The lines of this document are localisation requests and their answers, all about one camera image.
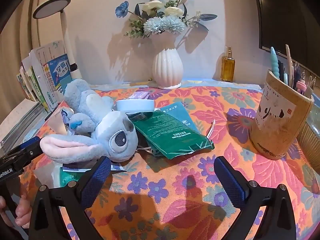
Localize person's left hand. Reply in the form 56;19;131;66
0;195;33;228

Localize stack of flat papers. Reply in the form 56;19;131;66
0;99;48;153

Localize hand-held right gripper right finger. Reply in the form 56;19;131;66
213;156;297;240

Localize blue plush toy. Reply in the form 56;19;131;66
40;78;139;163

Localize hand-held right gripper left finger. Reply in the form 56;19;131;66
29;156;112;240

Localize bunch of pens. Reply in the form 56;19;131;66
270;44;317;98

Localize ribbed glass plate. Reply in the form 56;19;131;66
296;102;320;167

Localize black wall television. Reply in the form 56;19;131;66
251;0;320;58

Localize blue and white artificial flowers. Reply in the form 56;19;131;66
115;0;218;39

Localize bamboo pen holder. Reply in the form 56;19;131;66
250;69;315;160

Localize clear plastic bag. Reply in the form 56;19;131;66
34;161;87;188

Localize purple small box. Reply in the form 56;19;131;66
127;91;150;100

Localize white blue printed packet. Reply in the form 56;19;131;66
45;105;75;137

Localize amber glass bottle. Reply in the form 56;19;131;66
220;46;235;82

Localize white shallow dish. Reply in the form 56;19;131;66
115;99;155;113

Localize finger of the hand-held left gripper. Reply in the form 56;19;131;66
0;136;44;167

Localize dark green foil packet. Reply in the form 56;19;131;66
129;110;215;160

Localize row of upright books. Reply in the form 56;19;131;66
16;40;73;113

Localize orange floral tablecloth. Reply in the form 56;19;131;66
19;85;320;240

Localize teal packet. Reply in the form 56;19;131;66
156;102;202;133

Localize white ribbed vase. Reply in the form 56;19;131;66
152;31;184;90

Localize white desk lamp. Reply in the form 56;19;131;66
32;0;83;82

